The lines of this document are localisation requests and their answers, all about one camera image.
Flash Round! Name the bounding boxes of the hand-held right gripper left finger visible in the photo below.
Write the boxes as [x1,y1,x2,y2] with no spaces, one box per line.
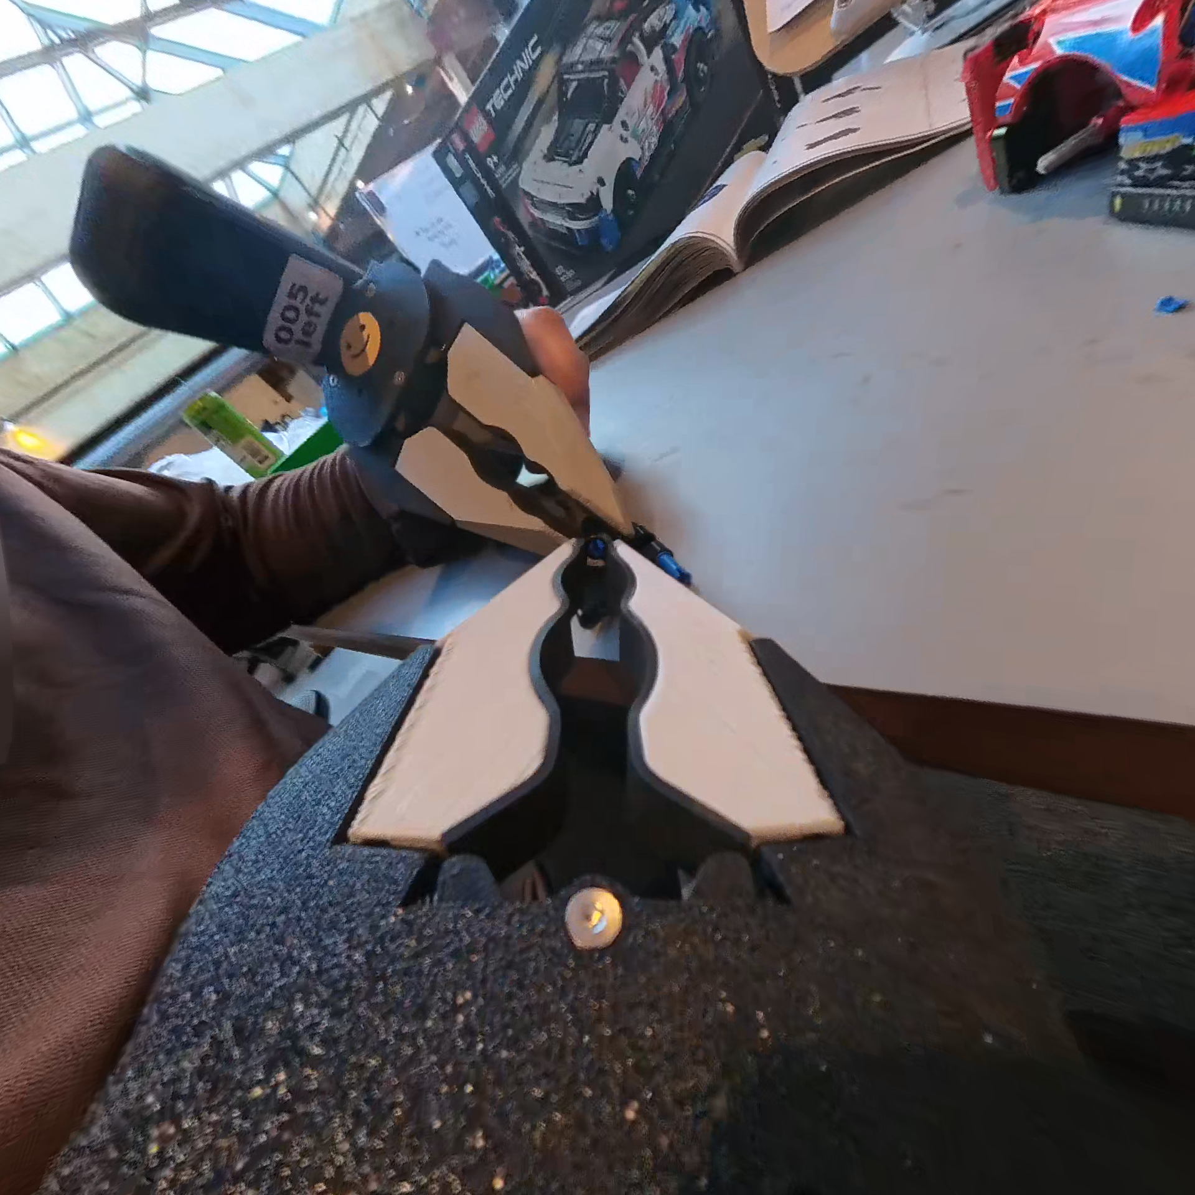
[346,539,572,855]

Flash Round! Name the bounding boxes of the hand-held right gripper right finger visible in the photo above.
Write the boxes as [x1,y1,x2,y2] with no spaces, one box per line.
[611,539,847,849]

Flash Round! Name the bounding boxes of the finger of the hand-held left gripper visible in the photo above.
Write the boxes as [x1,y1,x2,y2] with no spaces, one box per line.
[395,422,584,553]
[447,319,637,539]

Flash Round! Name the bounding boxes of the black brick beam blue pins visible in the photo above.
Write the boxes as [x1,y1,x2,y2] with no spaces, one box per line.
[577,524,694,628]

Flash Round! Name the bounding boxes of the person's left forearm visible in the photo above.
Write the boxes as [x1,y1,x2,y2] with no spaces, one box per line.
[0,446,412,654]

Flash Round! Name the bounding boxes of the person's left hand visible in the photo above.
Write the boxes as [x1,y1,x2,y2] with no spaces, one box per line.
[516,306,593,440]

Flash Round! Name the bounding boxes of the green plastic bin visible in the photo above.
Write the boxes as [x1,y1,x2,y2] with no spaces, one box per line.
[270,420,344,474]

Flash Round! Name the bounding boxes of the green can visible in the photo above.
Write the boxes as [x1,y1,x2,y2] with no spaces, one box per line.
[182,390,286,479]

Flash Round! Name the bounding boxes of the black toy car box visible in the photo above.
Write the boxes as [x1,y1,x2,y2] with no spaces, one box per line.
[434,0,778,302]

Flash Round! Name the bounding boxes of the open instruction booklet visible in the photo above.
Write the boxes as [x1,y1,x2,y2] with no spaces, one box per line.
[569,42,978,359]

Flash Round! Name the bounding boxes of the wooden board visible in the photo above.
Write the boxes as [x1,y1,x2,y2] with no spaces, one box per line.
[741,0,902,78]

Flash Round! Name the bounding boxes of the red toy brick race car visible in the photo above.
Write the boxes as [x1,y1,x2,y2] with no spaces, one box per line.
[961,0,1195,229]

